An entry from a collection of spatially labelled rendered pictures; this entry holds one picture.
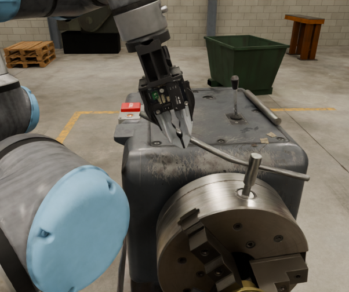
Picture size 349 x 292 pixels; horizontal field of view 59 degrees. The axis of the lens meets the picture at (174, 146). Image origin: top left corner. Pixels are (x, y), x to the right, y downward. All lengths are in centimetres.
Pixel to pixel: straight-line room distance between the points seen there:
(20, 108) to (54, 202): 53
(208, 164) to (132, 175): 18
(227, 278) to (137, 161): 31
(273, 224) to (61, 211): 44
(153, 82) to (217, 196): 26
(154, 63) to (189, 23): 1000
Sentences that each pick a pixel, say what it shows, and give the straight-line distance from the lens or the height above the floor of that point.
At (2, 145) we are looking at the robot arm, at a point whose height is 143.
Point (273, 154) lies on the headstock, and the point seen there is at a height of 124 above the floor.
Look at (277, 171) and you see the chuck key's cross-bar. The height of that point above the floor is 130.
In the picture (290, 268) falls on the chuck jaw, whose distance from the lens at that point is 68.
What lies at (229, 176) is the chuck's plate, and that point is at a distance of 68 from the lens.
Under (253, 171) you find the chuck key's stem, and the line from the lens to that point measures 59.
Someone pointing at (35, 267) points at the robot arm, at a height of 139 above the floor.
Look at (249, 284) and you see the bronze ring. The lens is 64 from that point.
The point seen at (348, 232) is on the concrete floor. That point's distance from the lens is 270.
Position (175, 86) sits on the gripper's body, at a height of 146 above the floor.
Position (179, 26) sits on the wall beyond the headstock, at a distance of 1045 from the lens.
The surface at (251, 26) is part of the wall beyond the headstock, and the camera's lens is 1084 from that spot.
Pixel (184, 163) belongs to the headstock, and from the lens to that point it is 72.
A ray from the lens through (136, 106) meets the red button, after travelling 99.
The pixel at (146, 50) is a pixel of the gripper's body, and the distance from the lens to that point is 47.
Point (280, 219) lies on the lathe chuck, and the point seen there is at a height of 121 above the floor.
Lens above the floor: 159
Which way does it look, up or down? 27 degrees down
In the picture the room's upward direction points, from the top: straight up
